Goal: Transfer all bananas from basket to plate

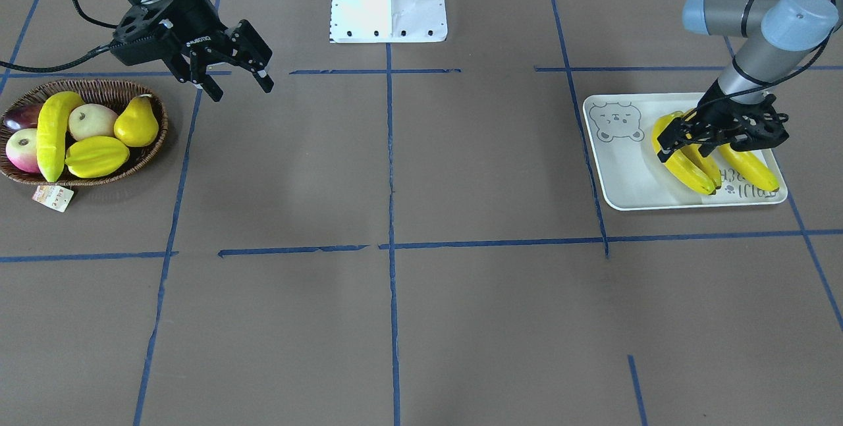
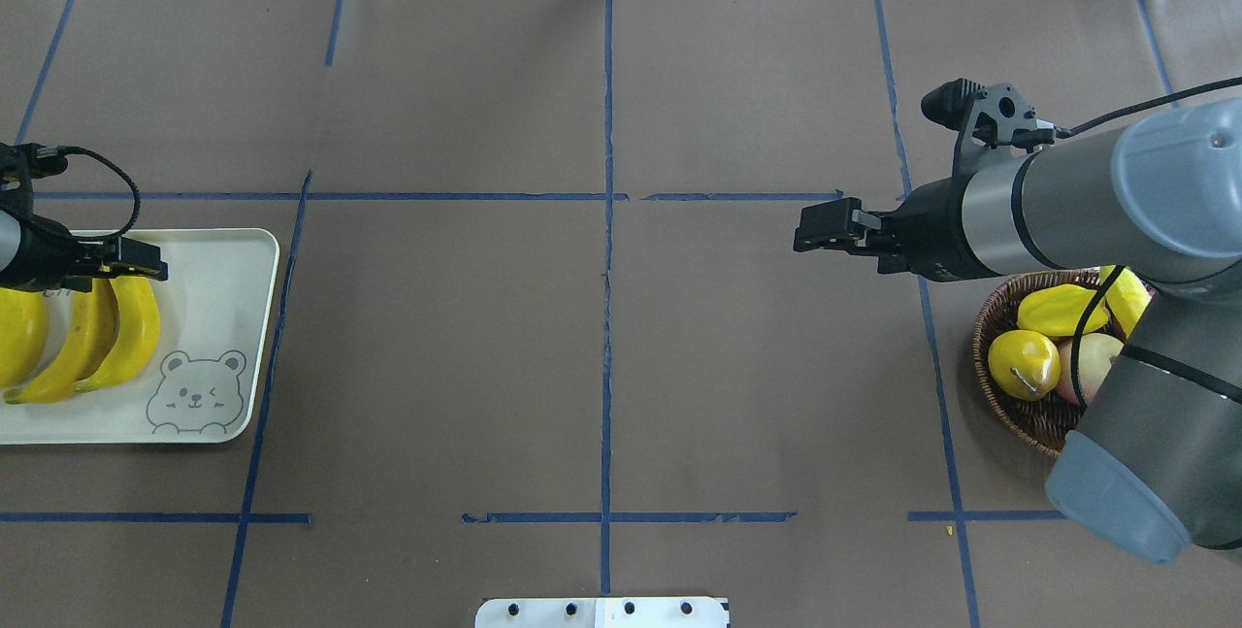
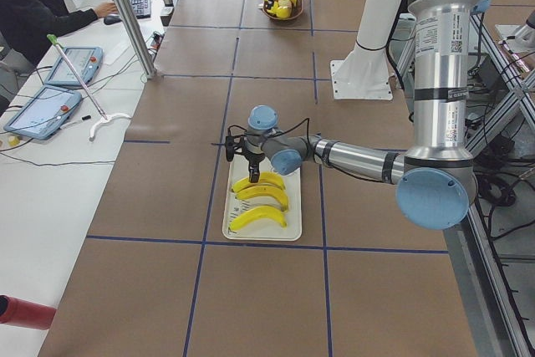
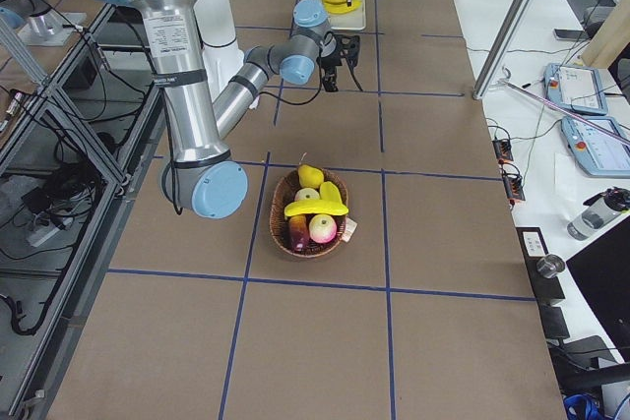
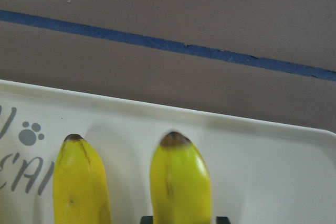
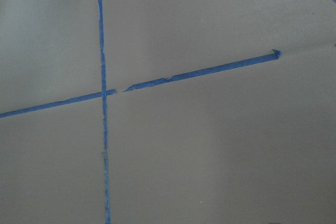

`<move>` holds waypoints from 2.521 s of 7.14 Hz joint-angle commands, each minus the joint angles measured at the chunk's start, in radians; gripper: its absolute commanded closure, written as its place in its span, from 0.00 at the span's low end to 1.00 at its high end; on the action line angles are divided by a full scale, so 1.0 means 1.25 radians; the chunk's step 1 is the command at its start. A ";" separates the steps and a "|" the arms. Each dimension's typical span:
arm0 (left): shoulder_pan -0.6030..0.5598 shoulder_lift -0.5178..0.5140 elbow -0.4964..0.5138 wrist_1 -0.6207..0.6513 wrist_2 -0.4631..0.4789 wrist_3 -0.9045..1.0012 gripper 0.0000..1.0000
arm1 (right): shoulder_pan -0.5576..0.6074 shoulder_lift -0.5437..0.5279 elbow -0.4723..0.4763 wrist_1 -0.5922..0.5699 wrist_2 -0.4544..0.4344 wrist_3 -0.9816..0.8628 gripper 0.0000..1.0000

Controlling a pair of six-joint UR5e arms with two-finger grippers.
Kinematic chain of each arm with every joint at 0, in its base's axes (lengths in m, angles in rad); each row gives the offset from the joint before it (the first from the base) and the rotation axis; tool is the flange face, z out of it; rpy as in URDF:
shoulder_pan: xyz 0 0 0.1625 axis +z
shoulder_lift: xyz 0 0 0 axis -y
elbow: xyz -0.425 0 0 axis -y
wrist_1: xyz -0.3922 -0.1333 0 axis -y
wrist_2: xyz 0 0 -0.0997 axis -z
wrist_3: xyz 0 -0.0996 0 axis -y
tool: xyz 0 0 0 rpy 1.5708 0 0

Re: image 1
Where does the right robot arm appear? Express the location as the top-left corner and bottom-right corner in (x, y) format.
(2, 0), (274, 102)

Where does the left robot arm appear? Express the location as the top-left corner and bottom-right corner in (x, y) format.
(655, 0), (841, 163)

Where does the brown wicker basket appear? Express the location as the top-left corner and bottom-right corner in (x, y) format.
(2, 79), (169, 186)

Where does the curved yellow banana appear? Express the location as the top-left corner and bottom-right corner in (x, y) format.
(650, 111), (717, 196)

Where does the yellow pear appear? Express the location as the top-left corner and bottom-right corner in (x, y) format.
(113, 95), (159, 147)

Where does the paper price tag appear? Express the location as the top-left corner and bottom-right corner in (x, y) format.
(31, 185), (76, 213)

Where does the dark red fruit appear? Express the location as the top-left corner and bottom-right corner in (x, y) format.
(3, 104), (43, 132)

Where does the pink white apple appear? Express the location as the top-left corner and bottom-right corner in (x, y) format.
(5, 127), (40, 174)

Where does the yellow star fruit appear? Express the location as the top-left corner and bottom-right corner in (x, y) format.
(65, 137), (130, 179)

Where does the white bear print tray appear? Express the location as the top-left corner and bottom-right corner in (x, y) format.
(582, 92), (788, 211)

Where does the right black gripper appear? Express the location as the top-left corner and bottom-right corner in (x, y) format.
(109, 0), (275, 102)

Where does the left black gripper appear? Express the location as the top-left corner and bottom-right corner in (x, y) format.
(656, 83), (790, 165)

